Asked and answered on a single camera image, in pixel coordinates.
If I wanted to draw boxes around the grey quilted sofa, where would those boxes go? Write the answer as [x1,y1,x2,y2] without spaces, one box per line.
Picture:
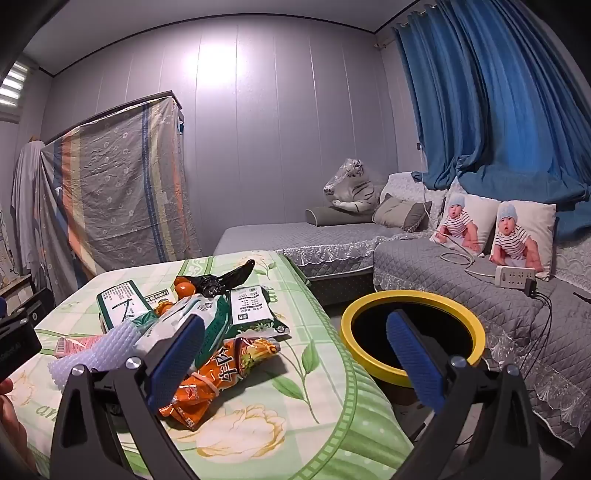
[213,173,591,437]

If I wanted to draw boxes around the baby print pillow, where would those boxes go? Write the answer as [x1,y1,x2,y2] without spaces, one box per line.
[489,200,557,281]
[431,187,502,257]

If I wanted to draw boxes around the white cable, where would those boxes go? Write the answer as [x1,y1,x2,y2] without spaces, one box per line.
[421,182,499,278]

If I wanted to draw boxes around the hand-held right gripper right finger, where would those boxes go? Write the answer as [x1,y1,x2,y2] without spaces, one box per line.
[385,309,548,480]

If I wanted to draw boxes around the black plastic bag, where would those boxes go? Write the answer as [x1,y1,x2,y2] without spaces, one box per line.
[193,259,257,301]

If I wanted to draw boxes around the grey hanging cloth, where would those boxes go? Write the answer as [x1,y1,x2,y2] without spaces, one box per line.
[11,141,51,287]

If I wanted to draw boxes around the pink tube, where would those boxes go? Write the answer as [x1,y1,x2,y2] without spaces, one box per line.
[55,335,114,359]

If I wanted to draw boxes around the orange snack packet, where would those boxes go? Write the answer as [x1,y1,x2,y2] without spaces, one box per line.
[157,337,282,431]

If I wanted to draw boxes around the green floral tablecloth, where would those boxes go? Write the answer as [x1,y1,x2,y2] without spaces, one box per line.
[23,251,414,480]

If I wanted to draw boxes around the green white carton box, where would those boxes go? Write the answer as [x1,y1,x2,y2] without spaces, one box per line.
[96,281,160,334]

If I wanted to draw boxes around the white power strip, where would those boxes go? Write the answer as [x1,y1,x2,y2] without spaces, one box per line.
[495,266,536,285]

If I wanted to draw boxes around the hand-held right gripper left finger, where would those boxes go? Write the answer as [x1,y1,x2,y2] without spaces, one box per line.
[50,314,206,480]

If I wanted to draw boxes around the large orange peel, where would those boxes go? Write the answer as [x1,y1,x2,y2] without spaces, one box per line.
[174,275,200,300]

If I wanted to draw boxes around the green white plastic packet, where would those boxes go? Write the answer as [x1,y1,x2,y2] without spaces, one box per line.
[136,295,234,370]

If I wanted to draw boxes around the white tiger plush toy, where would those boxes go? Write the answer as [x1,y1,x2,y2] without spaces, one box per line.
[323,158,377,217]

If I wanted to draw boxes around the black cables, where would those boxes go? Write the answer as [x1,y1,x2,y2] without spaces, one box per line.
[524,277,556,370]

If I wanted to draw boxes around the flat green white packet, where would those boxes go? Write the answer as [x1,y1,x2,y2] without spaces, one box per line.
[228,286,290,340]

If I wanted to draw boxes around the blue curtain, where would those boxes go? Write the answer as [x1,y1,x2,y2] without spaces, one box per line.
[392,0,591,241]

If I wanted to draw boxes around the white window blind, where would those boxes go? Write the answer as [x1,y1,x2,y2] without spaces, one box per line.
[0,60,31,121]

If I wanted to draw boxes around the grey bolster pillow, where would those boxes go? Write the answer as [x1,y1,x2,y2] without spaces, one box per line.
[305,206,370,227]

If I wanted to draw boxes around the striped cloth cover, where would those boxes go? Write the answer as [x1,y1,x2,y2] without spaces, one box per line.
[39,95,204,291]

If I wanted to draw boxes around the grey square cushion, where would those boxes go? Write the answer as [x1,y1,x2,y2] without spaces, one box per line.
[372,194,432,233]

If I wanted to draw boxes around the yellow rimmed black trash bin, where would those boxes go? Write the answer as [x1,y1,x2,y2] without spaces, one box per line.
[341,291,486,407]

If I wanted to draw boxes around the person's left hand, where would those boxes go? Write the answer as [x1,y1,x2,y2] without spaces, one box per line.
[0,377,28,467]

